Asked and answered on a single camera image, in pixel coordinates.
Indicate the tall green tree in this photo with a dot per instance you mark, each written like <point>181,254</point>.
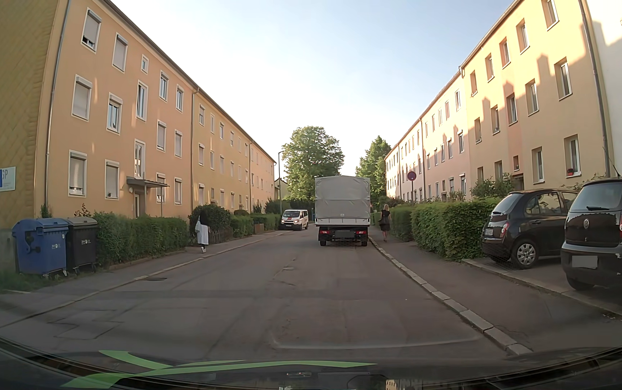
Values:
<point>311,160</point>
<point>374,168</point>

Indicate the blue waste container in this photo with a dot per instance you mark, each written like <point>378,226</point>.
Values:
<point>41,245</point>

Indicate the paved parking area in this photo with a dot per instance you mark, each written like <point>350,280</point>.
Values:
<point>576,281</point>

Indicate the grey asphalt road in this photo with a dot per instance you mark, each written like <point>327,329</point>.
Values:
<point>267,292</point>

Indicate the lamp post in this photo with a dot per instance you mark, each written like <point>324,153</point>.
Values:
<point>279,179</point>

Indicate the dark green bush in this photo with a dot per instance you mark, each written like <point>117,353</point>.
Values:
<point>211,218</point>

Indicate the grey paved pavement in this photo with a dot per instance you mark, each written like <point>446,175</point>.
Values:
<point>99,281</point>
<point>506,309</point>

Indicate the round road sign on post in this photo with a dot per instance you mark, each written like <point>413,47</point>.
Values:
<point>412,181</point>

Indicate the long orange apartment building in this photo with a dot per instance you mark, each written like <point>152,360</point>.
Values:
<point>533,108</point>
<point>127,124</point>

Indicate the black small car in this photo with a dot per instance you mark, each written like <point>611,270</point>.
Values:
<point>525,225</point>

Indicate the car's own bonnet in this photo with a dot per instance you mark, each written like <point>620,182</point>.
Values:
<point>311,374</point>

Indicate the person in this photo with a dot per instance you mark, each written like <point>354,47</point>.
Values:
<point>384,219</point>
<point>201,232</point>

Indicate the green hedge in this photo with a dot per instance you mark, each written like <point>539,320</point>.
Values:
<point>446,227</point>
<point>137,235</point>

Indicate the black hatchback car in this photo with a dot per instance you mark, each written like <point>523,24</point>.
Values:
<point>611,233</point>

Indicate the white van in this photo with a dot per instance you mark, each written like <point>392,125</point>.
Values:
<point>295,219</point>

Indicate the black waste container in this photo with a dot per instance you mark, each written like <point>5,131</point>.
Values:
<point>81,242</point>

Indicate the grey tarpaulin lorry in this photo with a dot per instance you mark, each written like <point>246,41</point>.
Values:
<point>342,208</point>

